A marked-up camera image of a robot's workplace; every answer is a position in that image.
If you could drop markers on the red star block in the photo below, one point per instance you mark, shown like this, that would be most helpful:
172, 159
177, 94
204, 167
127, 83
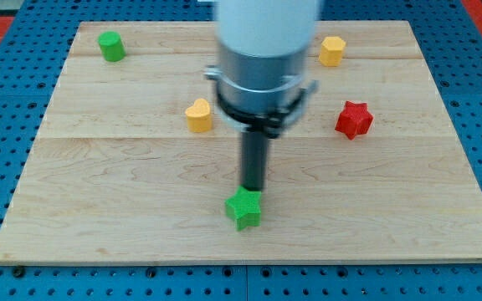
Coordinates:
355, 119

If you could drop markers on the yellow hexagon block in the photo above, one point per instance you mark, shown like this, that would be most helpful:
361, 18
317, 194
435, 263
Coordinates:
331, 51

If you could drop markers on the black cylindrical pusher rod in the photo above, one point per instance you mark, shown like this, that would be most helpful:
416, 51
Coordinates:
254, 154

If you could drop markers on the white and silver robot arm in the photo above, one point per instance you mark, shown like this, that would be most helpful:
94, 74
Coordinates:
259, 76

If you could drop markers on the green star block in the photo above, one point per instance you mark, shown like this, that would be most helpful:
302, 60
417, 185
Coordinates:
243, 207

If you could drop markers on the light wooden board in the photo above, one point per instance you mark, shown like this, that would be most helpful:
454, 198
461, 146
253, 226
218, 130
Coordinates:
115, 178

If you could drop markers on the green cylinder block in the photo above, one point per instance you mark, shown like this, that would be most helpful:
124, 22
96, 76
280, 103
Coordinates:
111, 46

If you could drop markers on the yellow heart block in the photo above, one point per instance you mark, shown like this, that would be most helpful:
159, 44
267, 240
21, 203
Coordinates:
199, 116

